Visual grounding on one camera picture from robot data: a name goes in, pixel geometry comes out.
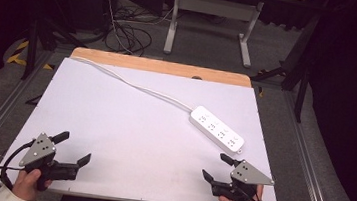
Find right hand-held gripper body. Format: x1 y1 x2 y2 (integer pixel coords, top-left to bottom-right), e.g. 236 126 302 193
208 155 277 201

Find black metal stand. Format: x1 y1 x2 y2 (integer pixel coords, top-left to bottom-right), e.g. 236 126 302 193
21 13 91 88
245 4 323 124

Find white cable on floor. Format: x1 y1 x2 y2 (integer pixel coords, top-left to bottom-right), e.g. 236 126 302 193
92 0 141 56

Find white power strip cable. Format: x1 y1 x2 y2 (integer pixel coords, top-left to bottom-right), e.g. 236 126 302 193
65 55 202 113

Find white metal desk frame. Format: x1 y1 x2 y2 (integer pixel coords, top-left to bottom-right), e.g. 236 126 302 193
162 0 265 70

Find yellow black floor tape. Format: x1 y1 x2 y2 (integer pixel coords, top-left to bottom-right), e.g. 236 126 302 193
4 37 57 71

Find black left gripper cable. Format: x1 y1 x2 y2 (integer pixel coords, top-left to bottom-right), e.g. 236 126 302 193
0 135 37 194

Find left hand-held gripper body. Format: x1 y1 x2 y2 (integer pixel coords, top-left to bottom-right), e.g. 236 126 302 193
15 129 82 195

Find person's left hand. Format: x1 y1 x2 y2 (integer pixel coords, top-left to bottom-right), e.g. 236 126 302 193
10 166 55 201

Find white power strip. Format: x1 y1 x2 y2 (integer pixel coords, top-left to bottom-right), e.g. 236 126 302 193
186 104 249 156

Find black cables on floor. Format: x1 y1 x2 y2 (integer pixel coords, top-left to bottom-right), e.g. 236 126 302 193
102 0 175 60

